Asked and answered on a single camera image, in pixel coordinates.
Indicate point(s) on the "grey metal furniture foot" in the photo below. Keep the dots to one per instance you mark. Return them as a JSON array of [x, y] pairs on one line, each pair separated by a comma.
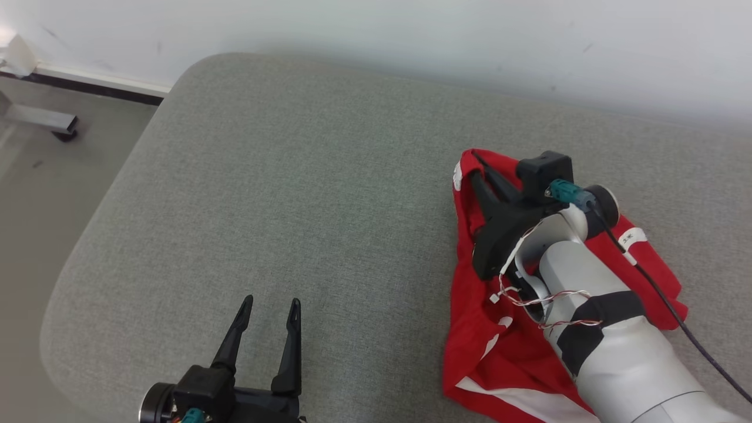
[[41, 117]]

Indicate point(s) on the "white box-shaped object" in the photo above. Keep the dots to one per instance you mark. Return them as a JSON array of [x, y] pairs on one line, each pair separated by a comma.
[[20, 56]]

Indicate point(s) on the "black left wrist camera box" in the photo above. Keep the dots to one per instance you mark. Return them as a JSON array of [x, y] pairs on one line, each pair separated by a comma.
[[205, 388]]

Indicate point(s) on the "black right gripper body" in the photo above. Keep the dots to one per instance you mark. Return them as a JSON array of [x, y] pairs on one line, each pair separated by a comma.
[[499, 241]]

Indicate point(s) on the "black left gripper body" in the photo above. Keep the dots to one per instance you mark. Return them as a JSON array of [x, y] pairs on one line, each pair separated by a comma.
[[267, 408]]

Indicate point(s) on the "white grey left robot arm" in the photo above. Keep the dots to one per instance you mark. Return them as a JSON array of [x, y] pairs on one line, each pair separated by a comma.
[[154, 405]]

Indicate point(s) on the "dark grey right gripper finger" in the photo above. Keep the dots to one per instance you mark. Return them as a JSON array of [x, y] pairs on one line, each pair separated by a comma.
[[486, 197], [505, 189]]

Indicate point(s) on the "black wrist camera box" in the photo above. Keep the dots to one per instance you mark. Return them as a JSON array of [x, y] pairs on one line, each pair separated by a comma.
[[543, 170], [205, 388]]

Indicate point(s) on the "white wall baseboard strip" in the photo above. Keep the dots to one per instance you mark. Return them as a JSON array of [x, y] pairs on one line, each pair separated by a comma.
[[100, 82]]

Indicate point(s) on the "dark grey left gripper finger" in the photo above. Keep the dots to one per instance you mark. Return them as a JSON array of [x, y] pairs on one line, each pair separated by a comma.
[[289, 364], [232, 346]]

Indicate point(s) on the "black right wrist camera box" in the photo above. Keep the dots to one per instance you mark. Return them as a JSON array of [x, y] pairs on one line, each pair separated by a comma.
[[543, 170]]

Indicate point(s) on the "red garment with white trim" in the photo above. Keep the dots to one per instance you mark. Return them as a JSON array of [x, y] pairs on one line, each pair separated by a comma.
[[482, 352]]

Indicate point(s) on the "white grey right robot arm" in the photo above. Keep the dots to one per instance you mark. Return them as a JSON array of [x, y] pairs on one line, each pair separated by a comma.
[[623, 364]]

